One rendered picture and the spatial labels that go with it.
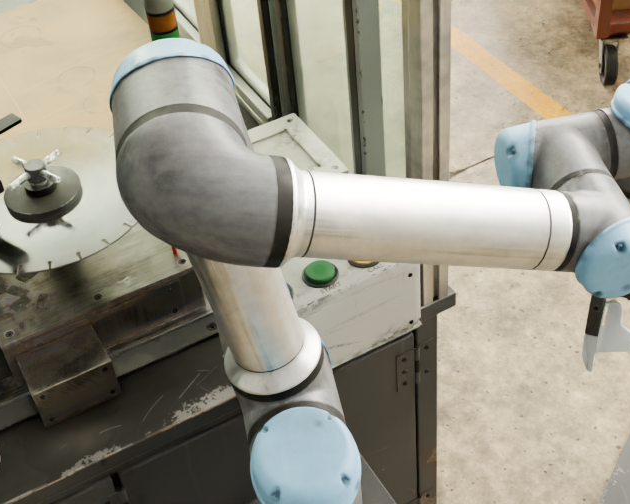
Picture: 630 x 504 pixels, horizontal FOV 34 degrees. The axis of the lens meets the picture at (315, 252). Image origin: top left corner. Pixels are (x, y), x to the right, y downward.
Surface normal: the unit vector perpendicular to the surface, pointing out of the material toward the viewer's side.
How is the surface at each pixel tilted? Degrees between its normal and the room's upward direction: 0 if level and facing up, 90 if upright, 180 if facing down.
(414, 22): 90
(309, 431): 7
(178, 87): 6
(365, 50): 90
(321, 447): 7
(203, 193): 49
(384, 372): 90
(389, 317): 90
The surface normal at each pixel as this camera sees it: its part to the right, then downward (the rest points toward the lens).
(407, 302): 0.48, 0.57
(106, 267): -0.08, -0.73
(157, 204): -0.48, 0.33
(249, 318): 0.15, 0.67
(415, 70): -0.87, 0.38
